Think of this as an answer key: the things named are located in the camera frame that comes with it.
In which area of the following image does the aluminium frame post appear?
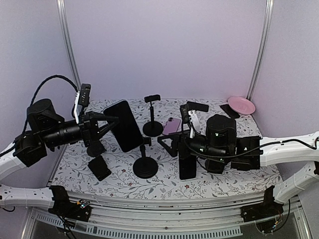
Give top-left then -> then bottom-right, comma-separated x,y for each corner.
246,0 -> 275,101
56,0 -> 82,90

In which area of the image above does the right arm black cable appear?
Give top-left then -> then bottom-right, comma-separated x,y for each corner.
180,121 -> 319,172

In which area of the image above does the pink smartphone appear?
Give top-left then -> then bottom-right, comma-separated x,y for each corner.
162,117 -> 181,135

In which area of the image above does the black phone under plate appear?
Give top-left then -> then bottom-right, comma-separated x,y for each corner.
220,104 -> 240,119

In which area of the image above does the tall black phone stand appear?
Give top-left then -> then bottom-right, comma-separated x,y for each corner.
143,94 -> 163,137
133,137 -> 158,179

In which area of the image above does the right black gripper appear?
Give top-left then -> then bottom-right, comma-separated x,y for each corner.
157,130 -> 228,164

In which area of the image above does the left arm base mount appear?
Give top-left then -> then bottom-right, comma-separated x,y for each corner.
48,186 -> 92,222

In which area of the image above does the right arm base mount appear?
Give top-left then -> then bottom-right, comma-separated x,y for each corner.
240,186 -> 287,234

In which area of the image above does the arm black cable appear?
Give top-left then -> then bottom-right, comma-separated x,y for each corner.
21,74 -> 79,135
180,121 -> 319,172

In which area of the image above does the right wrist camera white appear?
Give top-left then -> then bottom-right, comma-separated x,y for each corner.
180,104 -> 200,138

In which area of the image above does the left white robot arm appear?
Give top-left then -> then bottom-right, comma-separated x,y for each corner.
0,99 -> 119,216

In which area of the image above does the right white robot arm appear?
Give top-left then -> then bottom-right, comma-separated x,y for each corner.
158,115 -> 319,217

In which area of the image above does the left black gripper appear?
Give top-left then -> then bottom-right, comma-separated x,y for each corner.
42,111 -> 119,148

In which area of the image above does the pink plate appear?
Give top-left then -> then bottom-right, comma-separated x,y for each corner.
227,96 -> 256,115

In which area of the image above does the black folding stand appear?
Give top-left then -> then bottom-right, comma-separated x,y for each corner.
87,140 -> 106,157

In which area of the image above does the floral patterned table mat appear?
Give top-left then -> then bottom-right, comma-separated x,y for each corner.
52,99 -> 282,200

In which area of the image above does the aluminium front rail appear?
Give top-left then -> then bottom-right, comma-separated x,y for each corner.
22,193 -> 312,239

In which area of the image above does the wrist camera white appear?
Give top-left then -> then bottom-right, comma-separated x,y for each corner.
72,84 -> 91,123
180,104 -> 200,138

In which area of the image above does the black phone small left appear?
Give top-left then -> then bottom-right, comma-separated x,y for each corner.
88,155 -> 112,181

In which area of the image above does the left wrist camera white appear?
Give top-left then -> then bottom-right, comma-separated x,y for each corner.
72,84 -> 91,123

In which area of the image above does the left aluminium frame post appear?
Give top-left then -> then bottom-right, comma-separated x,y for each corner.
56,0 -> 82,90

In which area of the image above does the right aluminium frame post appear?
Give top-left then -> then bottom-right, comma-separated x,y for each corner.
246,0 -> 275,101

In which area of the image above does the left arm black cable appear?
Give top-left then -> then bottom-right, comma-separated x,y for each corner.
21,74 -> 79,135

